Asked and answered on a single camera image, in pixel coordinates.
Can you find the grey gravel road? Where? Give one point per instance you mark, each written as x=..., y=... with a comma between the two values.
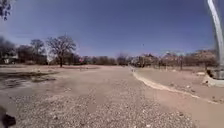
x=100, y=100

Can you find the large bare tree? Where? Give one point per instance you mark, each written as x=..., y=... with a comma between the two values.
x=60, y=55

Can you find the bare tree branches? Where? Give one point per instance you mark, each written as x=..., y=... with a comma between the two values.
x=4, y=9

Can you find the bare dirt ground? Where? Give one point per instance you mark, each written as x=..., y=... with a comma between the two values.
x=173, y=79
x=26, y=77

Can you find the concrete pole base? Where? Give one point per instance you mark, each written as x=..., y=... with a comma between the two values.
x=216, y=82

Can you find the pale metal pole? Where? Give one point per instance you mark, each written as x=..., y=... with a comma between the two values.
x=218, y=33

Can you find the white house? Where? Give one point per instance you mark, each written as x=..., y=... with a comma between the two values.
x=10, y=58

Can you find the row of bare trees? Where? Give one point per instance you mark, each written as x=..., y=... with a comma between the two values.
x=103, y=60

